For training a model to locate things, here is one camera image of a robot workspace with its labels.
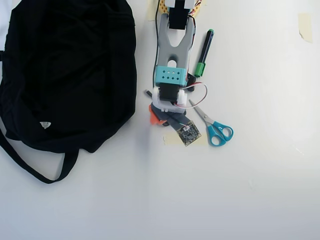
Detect grey-blue gripper body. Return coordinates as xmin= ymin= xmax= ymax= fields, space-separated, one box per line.
xmin=152 ymin=104 xmax=190 ymax=131

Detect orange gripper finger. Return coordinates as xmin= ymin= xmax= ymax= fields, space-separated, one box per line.
xmin=148 ymin=104 xmax=169 ymax=127

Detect black fabric bag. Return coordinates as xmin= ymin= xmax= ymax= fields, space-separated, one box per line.
xmin=0 ymin=0 xmax=138 ymax=185

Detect long beige masking tape strip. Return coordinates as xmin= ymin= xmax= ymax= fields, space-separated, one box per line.
xmin=163 ymin=134 xmax=208 ymax=146

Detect black marker with green cap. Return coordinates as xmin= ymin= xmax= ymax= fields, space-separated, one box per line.
xmin=194 ymin=28 xmax=215 ymax=78

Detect narrow beige masking tape strip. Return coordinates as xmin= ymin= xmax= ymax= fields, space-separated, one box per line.
xmin=147 ymin=0 xmax=159 ymax=21

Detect yellow perforated base block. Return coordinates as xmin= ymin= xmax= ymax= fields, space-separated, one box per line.
xmin=157 ymin=0 xmax=204 ymax=16

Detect torn beige masking tape strip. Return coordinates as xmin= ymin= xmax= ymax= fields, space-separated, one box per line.
xmin=297 ymin=12 xmax=313 ymax=44

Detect square camera circuit board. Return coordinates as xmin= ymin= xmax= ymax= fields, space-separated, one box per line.
xmin=176 ymin=119 xmax=201 ymax=148

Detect white red servo wire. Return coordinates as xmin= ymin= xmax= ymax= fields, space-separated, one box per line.
xmin=174 ymin=83 xmax=209 ymax=109

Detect black ring-shaped strap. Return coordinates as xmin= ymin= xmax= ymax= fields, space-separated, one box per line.
xmin=185 ymin=72 xmax=198 ymax=92

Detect scissors with teal handles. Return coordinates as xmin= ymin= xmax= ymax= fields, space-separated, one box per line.
xmin=188 ymin=99 xmax=235 ymax=147

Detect thin black camera cable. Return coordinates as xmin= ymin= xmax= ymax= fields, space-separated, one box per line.
xmin=151 ymin=0 xmax=161 ymax=87

